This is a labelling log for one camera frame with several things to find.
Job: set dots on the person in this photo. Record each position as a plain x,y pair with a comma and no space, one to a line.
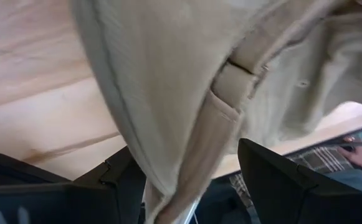
317,158

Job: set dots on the beige baseball cap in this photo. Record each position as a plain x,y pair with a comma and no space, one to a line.
168,77

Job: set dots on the person's hand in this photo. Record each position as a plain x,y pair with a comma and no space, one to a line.
358,155

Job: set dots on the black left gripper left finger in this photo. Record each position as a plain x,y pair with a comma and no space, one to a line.
43,202

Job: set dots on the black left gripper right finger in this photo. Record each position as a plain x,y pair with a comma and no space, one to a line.
293,193

